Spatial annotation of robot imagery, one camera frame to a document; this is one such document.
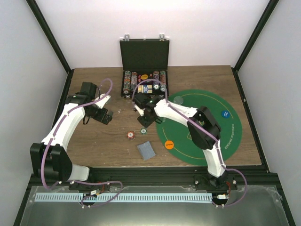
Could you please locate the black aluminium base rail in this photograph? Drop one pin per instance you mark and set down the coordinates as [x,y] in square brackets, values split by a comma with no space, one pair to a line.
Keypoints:
[179,176]

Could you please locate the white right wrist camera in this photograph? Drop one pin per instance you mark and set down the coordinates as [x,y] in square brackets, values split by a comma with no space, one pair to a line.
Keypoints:
[139,110]

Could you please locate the chip row far right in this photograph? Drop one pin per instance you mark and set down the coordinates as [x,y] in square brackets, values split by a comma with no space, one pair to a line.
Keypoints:
[162,77]

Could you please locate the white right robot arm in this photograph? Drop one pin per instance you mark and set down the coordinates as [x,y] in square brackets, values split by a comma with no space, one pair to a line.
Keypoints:
[204,129]

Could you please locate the clear dealer button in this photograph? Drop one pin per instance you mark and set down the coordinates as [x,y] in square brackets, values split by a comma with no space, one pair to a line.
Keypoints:
[178,100]

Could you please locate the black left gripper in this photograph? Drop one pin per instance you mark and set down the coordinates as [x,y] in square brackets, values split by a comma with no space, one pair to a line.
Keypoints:
[100,117]

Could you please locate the chip row far left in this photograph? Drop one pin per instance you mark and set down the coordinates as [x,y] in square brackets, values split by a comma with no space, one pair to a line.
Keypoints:
[127,82]

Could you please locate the round green poker mat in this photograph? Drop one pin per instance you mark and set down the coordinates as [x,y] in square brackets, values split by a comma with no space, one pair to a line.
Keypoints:
[184,148]

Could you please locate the chip row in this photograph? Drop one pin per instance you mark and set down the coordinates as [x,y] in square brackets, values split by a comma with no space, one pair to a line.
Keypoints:
[162,77]
[133,81]
[156,84]
[127,82]

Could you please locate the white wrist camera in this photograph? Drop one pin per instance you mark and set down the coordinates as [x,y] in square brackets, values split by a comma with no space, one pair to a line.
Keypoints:
[102,100]
[139,110]

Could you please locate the yellow dealer chip in case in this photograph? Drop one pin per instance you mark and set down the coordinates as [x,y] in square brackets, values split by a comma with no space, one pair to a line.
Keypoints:
[145,76]

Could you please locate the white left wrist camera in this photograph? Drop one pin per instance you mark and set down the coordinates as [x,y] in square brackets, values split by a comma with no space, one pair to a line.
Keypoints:
[102,100]

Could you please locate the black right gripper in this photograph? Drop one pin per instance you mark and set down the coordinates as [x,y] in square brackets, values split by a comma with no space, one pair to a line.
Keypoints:
[146,123]

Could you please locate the grey playing card deck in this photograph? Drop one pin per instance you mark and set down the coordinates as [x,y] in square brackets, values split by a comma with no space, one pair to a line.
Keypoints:
[146,151]

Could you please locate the red poker chip stack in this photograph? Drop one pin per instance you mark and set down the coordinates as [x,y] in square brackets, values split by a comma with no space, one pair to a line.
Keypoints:
[131,135]

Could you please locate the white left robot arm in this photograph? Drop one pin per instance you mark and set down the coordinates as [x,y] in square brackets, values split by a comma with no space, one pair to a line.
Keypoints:
[49,157]

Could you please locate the black poker chip case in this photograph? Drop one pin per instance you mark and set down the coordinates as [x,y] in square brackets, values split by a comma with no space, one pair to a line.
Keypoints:
[144,56]

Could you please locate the boxed card decks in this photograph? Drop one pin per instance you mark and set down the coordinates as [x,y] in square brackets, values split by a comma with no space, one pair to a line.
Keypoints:
[145,89]

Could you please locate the blue small blind button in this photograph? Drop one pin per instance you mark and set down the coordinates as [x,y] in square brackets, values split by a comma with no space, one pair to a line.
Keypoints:
[225,114]

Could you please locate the orange big blind button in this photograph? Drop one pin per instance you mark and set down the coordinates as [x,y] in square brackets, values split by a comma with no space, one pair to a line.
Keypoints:
[169,144]

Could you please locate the light blue slotted strip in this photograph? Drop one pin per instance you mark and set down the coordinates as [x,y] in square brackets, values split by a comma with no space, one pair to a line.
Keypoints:
[125,197]

